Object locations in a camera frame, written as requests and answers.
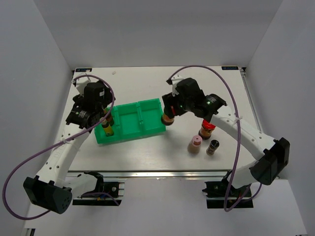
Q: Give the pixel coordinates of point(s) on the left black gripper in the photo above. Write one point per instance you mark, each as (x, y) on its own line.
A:
(108, 98)

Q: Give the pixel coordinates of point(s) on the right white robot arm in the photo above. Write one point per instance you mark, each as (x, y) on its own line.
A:
(271, 155)

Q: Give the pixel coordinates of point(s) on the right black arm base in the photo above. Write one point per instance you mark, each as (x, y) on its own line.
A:
(214, 192)

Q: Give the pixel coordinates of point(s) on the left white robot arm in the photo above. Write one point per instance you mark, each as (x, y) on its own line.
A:
(49, 188)

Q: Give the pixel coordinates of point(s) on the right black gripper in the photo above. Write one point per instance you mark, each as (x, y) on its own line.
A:
(168, 100)

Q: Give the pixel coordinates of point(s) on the pink-cap spice shaker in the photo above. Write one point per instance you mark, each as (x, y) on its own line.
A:
(195, 144)

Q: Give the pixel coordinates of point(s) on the left blue table label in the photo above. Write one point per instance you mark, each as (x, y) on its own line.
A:
(80, 70)

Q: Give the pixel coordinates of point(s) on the black-cap pepper grinder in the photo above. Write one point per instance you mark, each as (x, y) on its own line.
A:
(213, 146)

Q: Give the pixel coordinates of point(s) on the right blue table label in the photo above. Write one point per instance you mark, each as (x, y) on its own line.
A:
(229, 68)

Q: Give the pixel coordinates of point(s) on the red-lid sauce jar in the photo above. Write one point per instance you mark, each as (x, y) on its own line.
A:
(167, 119)
(206, 130)

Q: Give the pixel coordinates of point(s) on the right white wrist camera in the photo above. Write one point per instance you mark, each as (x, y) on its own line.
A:
(173, 81)

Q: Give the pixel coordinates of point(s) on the yellow-cap brown sauce bottle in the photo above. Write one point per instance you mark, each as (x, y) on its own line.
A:
(109, 117)

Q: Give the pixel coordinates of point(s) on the aluminium front rail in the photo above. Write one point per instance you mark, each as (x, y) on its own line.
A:
(163, 174)

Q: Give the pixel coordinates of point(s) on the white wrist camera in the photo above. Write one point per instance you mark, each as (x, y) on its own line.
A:
(173, 81)
(80, 84)

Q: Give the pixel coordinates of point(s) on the green three-compartment plastic tray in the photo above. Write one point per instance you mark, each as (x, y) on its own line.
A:
(133, 121)

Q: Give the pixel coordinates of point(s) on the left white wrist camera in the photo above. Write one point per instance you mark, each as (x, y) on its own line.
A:
(80, 84)

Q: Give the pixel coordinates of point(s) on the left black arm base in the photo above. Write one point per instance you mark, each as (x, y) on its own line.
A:
(106, 192)

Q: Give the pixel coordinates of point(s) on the small yellow-label white-cap bottle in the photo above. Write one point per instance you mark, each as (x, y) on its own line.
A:
(107, 128)

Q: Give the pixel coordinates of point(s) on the blue table label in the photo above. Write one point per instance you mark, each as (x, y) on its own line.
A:
(80, 70)
(229, 68)

